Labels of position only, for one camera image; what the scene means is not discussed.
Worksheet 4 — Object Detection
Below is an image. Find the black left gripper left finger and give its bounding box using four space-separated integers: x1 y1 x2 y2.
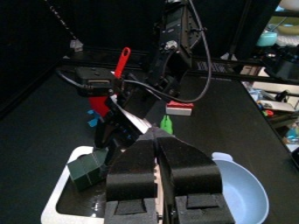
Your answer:
104 134 160 224

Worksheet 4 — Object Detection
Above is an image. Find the white tag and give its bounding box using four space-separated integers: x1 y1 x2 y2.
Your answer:
69 38 85 53

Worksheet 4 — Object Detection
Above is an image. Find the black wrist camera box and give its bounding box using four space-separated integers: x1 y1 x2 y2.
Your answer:
74 66 126 98

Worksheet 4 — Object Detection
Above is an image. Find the light blue bowl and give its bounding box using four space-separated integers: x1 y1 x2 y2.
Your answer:
209 151 271 224

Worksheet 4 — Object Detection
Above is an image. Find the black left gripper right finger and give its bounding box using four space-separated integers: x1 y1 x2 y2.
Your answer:
154 128 236 224

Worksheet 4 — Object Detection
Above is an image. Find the teal bowl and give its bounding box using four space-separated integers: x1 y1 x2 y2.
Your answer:
256 31 279 48

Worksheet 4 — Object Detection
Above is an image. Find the red spatula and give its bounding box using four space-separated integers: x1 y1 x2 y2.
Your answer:
88 46 132 118

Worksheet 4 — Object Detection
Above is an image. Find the white rectangular tray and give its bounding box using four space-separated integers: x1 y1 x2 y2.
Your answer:
40 145 166 224

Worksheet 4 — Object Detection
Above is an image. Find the blue toy piece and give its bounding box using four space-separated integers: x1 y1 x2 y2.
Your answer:
86 109 102 129

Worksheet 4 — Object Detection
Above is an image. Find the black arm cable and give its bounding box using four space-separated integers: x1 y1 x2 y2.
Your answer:
122 0 213 104

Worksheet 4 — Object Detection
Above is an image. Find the green sushi cube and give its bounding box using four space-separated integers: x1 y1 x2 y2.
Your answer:
65 148 110 193

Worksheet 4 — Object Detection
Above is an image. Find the black camera cable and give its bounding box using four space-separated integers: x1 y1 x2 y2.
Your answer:
54 69 94 89

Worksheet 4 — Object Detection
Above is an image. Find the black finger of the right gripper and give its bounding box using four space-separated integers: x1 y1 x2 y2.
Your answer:
93 117 120 150

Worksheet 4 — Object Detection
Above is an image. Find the green pea pod toy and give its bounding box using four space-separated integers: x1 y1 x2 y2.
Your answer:
158 115 174 136

